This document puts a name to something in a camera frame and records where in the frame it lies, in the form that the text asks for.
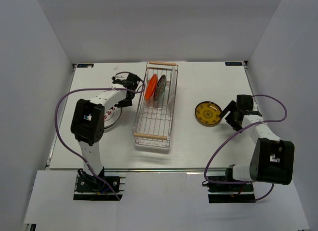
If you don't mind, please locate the yellow patterned plate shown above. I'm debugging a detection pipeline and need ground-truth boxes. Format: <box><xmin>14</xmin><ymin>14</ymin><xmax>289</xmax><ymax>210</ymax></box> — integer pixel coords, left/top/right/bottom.
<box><xmin>194</xmin><ymin>101</ymin><xmax>222</xmax><ymax>127</ymax></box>

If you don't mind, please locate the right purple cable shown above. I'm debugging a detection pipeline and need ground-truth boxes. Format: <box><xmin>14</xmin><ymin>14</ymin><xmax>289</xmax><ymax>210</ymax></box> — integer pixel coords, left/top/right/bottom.
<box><xmin>203</xmin><ymin>94</ymin><xmax>289</xmax><ymax>201</ymax></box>

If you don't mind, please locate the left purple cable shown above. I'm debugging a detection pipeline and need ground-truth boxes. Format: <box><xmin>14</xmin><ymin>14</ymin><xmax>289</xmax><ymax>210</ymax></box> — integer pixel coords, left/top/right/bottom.
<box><xmin>54</xmin><ymin>71</ymin><xmax>146</xmax><ymax>201</ymax></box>

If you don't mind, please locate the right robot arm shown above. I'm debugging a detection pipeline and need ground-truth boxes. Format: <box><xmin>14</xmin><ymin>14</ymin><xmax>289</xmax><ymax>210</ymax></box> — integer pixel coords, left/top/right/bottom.
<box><xmin>220</xmin><ymin>94</ymin><xmax>295</xmax><ymax>191</ymax></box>

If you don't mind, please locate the purple cable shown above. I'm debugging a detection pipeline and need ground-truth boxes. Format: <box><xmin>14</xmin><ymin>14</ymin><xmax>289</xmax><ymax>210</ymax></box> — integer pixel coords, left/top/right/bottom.
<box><xmin>203</xmin><ymin>94</ymin><xmax>289</xmax><ymax>201</ymax></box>
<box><xmin>54</xmin><ymin>71</ymin><xmax>146</xmax><ymax>201</ymax></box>

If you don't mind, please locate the large white plate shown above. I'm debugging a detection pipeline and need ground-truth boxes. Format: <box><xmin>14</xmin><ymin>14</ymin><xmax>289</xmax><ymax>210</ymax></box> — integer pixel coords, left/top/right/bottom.
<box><xmin>167</xmin><ymin>82</ymin><xmax>177</xmax><ymax>111</ymax></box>
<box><xmin>104</xmin><ymin>106</ymin><xmax>122</xmax><ymax>129</ymax></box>

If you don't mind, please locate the dark patterned plate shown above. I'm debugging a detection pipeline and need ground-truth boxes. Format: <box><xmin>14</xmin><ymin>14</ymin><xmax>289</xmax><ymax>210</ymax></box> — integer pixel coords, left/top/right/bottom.
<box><xmin>154</xmin><ymin>75</ymin><xmax>166</xmax><ymax>101</ymax></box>

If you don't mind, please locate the aluminium table rail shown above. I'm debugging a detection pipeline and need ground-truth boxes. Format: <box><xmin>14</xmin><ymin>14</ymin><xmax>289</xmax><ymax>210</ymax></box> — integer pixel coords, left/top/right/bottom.
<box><xmin>46</xmin><ymin>167</ymin><xmax>228</xmax><ymax>173</ymax></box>

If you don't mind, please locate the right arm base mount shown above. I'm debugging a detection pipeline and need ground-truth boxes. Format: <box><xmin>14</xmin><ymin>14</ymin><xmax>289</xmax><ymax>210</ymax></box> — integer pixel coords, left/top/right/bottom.
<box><xmin>202</xmin><ymin>165</ymin><xmax>256</xmax><ymax>204</ymax></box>

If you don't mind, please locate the wire dish rack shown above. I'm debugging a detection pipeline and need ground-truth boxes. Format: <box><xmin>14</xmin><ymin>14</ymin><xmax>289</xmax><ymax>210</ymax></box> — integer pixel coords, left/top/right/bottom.
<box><xmin>132</xmin><ymin>62</ymin><xmax>178</xmax><ymax>150</ymax></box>

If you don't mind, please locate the orange plate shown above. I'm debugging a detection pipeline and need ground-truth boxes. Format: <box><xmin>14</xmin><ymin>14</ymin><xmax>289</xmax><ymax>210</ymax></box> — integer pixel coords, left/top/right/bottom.
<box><xmin>145</xmin><ymin>74</ymin><xmax>158</xmax><ymax>100</ymax></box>

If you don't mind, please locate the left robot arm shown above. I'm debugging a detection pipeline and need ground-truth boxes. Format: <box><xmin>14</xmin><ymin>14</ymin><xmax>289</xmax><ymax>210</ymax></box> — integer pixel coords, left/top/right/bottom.
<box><xmin>68</xmin><ymin>72</ymin><xmax>145</xmax><ymax>191</ymax></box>

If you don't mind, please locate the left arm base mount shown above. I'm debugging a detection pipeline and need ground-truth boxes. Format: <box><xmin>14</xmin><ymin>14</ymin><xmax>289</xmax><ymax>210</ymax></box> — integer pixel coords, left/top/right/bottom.
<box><xmin>73</xmin><ymin>168</ymin><xmax>126</xmax><ymax>201</ymax></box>

